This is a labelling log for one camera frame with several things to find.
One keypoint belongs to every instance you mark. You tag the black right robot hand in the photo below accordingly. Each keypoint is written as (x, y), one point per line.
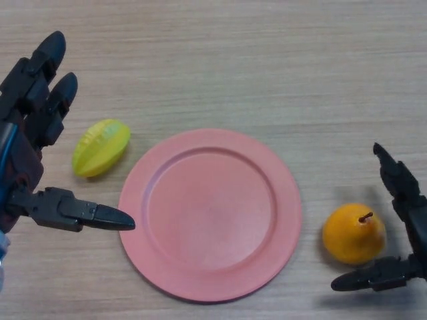
(402, 186)

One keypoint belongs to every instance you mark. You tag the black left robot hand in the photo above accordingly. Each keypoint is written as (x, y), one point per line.
(21, 160)

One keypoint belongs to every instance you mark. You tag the pink round plate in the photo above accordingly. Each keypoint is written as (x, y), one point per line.
(210, 216)

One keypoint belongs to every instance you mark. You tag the yellow orange pear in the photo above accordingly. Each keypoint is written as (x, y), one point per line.
(350, 233)

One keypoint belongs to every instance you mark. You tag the yellow green starfruit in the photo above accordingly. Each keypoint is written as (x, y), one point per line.
(100, 150)

